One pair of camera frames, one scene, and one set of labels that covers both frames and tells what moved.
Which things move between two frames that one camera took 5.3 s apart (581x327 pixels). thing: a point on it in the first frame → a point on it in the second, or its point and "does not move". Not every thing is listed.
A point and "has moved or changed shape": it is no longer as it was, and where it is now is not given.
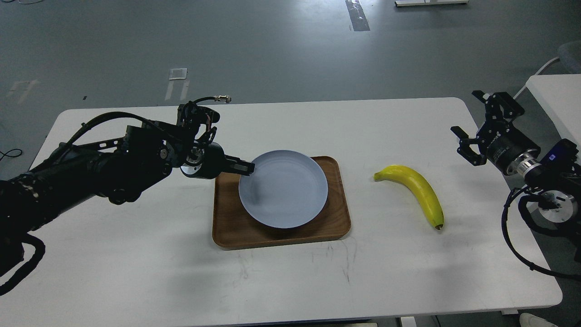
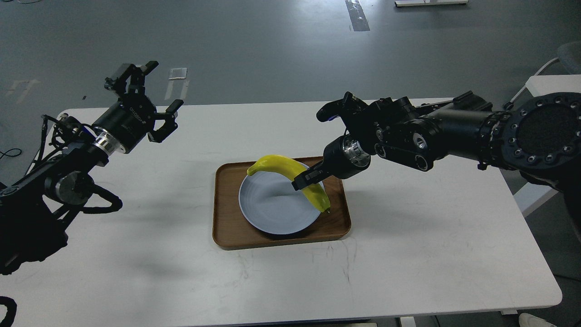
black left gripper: [207, 161] → [135, 116]
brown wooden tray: [233, 226] does not move
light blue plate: [286, 189] has moved or changed shape
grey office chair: [569, 56] does not move
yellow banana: [418, 184] → [292, 169]
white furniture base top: [421, 2] does not move
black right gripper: [499, 141] → [342, 157]
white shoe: [527, 319] does not move
